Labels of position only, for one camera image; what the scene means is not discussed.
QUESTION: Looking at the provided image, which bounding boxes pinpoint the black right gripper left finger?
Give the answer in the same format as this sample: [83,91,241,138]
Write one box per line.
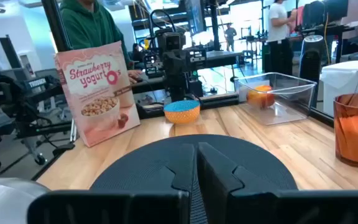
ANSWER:
[26,143,196,224]

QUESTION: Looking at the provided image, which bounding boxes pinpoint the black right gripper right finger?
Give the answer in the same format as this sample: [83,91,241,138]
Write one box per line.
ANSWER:
[196,141,358,224]

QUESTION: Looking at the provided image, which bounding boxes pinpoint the orange patterned bowl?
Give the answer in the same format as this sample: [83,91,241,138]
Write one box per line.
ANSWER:
[163,100,201,125]

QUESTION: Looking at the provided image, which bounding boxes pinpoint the pink strawberry yogurt cereal box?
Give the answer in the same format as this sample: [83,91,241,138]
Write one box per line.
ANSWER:
[53,40,142,148]

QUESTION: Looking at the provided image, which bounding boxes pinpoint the red orange apple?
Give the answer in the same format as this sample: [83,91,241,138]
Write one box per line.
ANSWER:
[246,85,275,110]

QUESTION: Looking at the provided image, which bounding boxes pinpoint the orange glass of juice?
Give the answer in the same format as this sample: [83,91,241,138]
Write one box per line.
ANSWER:
[333,92,358,169]

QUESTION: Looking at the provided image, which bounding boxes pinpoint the black desk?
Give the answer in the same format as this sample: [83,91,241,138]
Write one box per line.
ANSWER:
[205,50,245,68]

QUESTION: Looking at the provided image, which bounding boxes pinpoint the black hanging monitor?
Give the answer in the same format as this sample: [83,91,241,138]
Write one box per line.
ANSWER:
[183,0,207,35]

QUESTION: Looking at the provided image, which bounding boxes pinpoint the person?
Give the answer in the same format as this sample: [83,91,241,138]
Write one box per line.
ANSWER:
[266,0,298,76]
[224,24,238,53]
[59,0,144,85]

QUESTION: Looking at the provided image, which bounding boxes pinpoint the clear plastic bin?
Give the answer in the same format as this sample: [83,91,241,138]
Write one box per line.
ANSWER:
[234,72,318,126]

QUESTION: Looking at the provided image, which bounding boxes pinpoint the black tower fan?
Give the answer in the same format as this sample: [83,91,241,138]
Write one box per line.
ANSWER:
[298,34,325,108]

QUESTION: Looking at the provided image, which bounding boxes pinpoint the white lined trash bin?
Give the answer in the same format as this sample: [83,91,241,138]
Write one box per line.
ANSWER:
[319,60,358,116]

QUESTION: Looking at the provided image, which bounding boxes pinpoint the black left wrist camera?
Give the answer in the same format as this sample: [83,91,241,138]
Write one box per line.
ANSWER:
[157,28,186,52]

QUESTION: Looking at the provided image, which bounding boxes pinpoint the black frame post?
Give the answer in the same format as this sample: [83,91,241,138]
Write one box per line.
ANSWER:
[40,0,73,53]

